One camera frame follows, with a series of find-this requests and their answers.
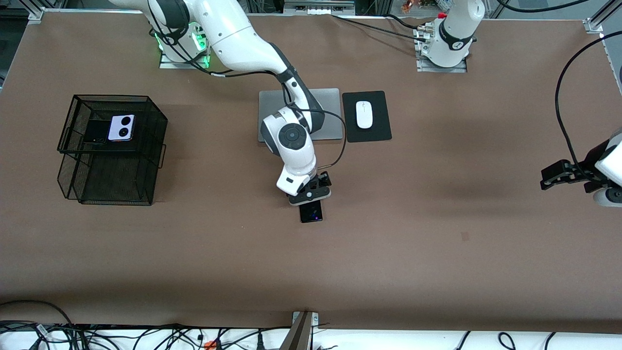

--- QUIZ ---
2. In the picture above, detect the black slab smartphone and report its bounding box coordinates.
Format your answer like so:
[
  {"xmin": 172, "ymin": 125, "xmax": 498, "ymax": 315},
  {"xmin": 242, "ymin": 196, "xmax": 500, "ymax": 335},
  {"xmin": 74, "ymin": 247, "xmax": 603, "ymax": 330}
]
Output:
[{"xmin": 298, "ymin": 201, "xmax": 324, "ymax": 224}]

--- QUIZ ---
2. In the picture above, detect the lilac flip phone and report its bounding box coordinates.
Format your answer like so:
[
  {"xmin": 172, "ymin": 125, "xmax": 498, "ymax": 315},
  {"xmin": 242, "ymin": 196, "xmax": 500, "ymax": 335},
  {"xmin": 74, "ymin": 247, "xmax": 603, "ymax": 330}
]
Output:
[{"xmin": 107, "ymin": 114, "xmax": 136, "ymax": 142}]

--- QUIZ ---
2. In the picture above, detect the black flip phone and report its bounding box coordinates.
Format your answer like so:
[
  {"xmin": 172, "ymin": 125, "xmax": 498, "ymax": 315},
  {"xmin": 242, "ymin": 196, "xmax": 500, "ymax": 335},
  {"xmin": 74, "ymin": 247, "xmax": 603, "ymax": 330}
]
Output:
[{"xmin": 83, "ymin": 120, "xmax": 110, "ymax": 145}]

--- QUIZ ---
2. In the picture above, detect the silver closed laptop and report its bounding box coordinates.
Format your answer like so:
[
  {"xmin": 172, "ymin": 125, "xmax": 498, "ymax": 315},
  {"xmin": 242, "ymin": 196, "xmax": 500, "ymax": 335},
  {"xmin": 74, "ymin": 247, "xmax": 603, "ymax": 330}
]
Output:
[{"xmin": 258, "ymin": 88, "xmax": 344, "ymax": 143}]

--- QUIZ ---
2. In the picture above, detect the white computer mouse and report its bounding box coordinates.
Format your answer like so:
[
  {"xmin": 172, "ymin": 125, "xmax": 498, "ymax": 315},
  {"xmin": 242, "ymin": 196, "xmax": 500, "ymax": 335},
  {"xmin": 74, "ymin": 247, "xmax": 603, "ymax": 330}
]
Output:
[{"xmin": 356, "ymin": 101, "xmax": 374, "ymax": 130}]

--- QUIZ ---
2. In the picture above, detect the black mouse pad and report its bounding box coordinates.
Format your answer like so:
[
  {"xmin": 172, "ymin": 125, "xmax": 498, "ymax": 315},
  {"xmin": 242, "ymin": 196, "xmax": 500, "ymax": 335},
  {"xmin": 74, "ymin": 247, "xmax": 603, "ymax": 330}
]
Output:
[{"xmin": 342, "ymin": 90, "xmax": 393, "ymax": 143}]

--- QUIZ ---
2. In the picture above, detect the metal equipment rack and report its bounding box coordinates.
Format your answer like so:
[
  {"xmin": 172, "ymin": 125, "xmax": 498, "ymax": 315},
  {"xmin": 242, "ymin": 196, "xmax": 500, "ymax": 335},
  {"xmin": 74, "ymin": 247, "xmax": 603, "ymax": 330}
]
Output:
[{"xmin": 245, "ymin": 0, "xmax": 384, "ymax": 16}]

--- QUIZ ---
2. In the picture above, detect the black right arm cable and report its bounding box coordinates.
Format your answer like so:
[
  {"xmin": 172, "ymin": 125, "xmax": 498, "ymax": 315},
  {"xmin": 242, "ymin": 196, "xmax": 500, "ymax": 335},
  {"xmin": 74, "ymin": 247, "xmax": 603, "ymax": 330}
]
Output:
[{"xmin": 146, "ymin": 0, "xmax": 346, "ymax": 172}]

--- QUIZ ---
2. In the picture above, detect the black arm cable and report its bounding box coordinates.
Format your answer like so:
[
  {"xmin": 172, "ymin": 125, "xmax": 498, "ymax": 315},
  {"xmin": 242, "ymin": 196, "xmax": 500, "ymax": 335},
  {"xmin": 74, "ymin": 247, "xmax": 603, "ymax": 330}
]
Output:
[
  {"xmin": 496, "ymin": 0, "xmax": 622, "ymax": 168},
  {"xmin": 146, "ymin": 0, "xmax": 346, "ymax": 172}
]

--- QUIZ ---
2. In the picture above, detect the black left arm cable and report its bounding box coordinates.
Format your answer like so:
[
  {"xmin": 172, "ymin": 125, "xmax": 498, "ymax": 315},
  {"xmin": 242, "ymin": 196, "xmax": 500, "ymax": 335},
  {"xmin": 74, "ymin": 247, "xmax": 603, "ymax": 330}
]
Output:
[{"xmin": 496, "ymin": 0, "xmax": 622, "ymax": 168}]

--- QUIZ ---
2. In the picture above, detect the aluminium frame corner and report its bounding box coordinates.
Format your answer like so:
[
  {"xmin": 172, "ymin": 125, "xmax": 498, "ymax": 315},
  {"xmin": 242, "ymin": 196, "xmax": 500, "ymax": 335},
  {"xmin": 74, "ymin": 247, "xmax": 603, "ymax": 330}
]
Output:
[
  {"xmin": 585, "ymin": 0, "xmax": 622, "ymax": 34},
  {"xmin": 19, "ymin": 0, "xmax": 45, "ymax": 23}
]

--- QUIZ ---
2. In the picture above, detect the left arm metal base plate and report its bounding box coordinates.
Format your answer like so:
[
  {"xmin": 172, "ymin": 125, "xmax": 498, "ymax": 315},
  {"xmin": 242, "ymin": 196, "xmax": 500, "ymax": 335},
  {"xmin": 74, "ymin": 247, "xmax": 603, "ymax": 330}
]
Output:
[{"xmin": 415, "ymin": 53, "xmax": 468, "ymax": 73}]

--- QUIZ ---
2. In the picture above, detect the aluminium profile post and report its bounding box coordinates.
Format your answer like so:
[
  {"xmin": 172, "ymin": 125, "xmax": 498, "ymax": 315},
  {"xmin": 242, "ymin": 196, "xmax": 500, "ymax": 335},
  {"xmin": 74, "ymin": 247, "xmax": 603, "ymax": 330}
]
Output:
[{"xmin": 282, "ymin": 311, "xmax": 320, "ymax": 350}]

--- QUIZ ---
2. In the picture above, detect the black cable on table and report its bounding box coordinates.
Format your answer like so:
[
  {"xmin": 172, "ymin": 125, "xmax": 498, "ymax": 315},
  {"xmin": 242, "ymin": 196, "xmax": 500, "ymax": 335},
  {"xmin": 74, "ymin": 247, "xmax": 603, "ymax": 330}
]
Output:
[{"xmin": 332, "ymin": 14, "xmax": 428, "ymax": 44}]

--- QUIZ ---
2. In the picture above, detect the black power plug cable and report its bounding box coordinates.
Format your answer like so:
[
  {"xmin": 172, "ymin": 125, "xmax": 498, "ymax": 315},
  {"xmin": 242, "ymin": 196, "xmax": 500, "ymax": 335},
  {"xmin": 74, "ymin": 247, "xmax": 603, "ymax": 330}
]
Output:
[{"xmin": 214, "ymin": 326, "xmax": 294, "ymax": 350}]

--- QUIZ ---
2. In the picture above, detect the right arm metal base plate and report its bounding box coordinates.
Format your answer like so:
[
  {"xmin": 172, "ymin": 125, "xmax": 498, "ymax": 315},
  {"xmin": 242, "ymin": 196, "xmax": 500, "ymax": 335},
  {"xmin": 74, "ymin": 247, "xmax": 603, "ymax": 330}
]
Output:
[{"xmin": 159, "ymin": 48, "xmax": 210, "ymax": 70}]

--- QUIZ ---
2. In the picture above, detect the black wire mesh basket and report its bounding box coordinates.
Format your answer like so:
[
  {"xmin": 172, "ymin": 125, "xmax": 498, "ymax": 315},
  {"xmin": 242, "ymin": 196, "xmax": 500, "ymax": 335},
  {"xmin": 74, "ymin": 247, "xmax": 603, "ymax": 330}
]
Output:
[{"xmin": 56, "ymin": 95, "xmax": 169, "ymax": 207}]

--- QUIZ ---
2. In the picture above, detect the black arched floor cable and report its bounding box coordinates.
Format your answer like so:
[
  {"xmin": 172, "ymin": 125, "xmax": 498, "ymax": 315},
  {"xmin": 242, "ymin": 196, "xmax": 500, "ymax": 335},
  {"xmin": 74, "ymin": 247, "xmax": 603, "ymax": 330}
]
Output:
[{"xmin": 0, "ymin": 299, "xmax": 74, "ymax": 331}]

